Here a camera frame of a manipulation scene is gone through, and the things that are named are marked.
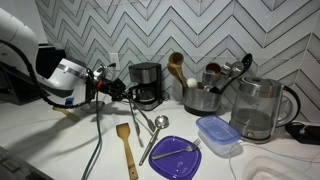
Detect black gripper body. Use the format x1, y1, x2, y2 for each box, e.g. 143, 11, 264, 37
96, 78, 119, 98

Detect metal tongs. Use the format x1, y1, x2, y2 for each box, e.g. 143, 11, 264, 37
128, 98, 155, 147

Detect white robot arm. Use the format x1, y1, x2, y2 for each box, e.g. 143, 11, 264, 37
0, 8, 128, 109

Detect wooden spoon in holder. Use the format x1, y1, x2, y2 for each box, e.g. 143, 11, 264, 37
167, 52, 187, 87
206, 62, 221, 75

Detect steel utensil holder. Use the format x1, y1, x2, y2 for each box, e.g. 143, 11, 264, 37
183, 87, 222, 116

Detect black steel coffee maker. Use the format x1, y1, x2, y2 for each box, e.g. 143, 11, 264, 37
129, 62, 163, 111

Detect wooden spatula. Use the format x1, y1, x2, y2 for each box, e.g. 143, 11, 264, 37
116, 123, 138, 180

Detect metal ladle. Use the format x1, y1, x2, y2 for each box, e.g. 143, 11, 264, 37
139, 115, 169, 166

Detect purple plastic plate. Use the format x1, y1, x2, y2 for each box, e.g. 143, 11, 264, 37
148, 136, 202, 180

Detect metal fork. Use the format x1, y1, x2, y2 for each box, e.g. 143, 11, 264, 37
152, 138, 201, 160

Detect clear container purple lid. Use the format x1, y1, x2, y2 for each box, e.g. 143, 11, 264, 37
196, 115, 242, 158

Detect black slotted spoon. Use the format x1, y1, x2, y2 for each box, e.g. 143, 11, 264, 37
210, 53, 253, 94

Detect glass electric kettle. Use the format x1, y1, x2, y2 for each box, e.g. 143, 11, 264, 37
229, 77, 301, 144

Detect white wall outlet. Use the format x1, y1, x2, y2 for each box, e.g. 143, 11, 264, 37
110, 53, 120, 71

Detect black power cable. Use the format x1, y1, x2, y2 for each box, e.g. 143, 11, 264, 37
80, 99, 103, 180

